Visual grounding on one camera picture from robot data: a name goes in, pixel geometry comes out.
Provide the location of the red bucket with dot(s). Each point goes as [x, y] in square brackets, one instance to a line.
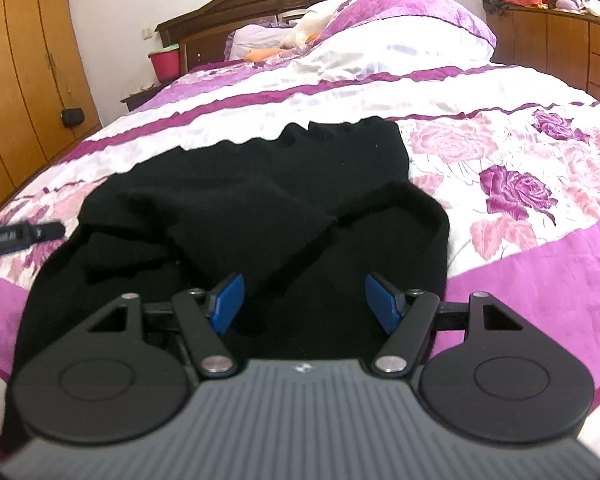
[165, 64]

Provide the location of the purple and white pillow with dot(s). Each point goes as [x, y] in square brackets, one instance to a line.
[405, 25]

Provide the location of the dark wooden nightstand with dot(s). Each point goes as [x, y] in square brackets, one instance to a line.
[142, 96]

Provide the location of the small black pouch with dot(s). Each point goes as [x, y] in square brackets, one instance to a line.
[72, 117]

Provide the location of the floral purple bedspread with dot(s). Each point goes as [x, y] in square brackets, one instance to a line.
[505, 160]

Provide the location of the pale pink pillow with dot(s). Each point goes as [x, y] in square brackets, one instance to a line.
[255, 40]

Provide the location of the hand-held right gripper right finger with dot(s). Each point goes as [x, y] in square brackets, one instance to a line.
[383, 302]

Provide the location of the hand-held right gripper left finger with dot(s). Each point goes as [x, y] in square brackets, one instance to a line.
[226, 302]

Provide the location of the wooden wardrobe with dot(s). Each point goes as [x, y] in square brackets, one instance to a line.
[25, 85]

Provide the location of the wooden dresser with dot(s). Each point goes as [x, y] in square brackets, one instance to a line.
[555, 50]

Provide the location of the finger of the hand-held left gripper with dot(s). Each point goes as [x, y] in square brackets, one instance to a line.
[15, 239]

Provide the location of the black knit garment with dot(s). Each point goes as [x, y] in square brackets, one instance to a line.
[280, 190]

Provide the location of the white plush duck toy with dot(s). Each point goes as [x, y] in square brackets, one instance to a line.
[310, 25]

